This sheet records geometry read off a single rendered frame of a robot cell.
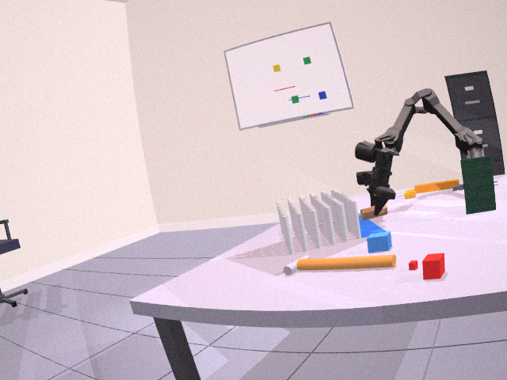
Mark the blue tape strip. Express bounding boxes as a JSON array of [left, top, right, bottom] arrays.
[[359, 216, 386, 238]]

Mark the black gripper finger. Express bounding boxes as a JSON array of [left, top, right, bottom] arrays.
[[366, 188, 375, 207], [372, 194, 389, 216]]

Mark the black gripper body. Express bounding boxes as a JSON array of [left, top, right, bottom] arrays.
[[364, 165, 396, 200]]

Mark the orange flat strip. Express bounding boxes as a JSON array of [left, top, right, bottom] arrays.
[[414, 179, 459, 193]]

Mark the blue cube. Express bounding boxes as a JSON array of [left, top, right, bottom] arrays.
[[367, 232, 392, 253]]

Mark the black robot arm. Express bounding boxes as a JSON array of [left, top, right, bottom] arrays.
[[355, 88, 485, 185]]

